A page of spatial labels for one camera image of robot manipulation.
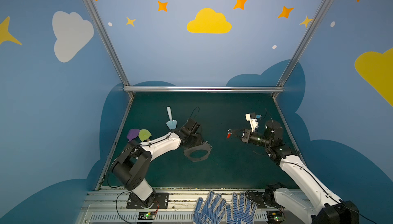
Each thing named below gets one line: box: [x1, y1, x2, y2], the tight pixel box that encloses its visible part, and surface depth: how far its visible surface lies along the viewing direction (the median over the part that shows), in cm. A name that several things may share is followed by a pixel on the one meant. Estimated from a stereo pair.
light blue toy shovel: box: [165, 106, 178, 130], surface depth 107 cm
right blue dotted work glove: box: [215, 192, 258, 224], surface depth 73 cm
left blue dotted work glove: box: [192, 190, 227, 224], surface depth 73 cm
